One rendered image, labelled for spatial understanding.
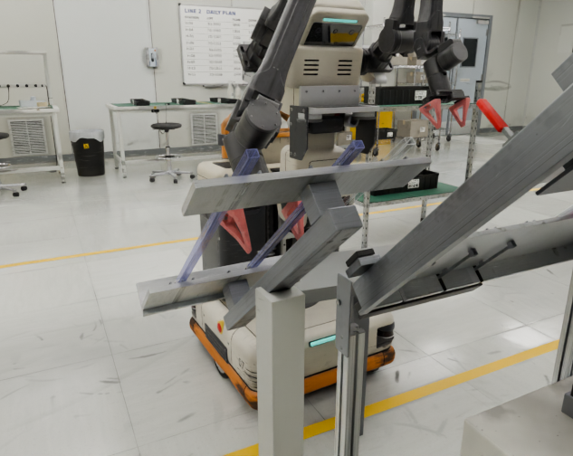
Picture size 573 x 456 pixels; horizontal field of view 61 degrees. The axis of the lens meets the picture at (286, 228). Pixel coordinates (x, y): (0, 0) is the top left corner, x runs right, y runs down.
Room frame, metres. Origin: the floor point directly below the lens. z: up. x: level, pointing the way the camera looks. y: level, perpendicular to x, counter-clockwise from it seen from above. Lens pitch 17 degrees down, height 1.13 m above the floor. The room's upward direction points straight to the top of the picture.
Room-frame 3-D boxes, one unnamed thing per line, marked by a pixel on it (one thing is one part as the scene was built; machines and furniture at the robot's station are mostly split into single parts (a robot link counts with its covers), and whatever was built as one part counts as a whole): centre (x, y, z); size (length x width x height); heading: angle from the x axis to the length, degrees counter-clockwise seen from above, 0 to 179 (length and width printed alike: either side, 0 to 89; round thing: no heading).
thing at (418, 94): (3.42, -0.81, 1.01); 0.57 x 0.17 x 0.11; 116
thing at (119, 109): (6.24, 1.25, 0.40); 1.80 x 0.75 x 0.81; 116
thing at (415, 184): (3.42, -0.81, 0.41); 0.57 x 0.17 x 0.11; 116
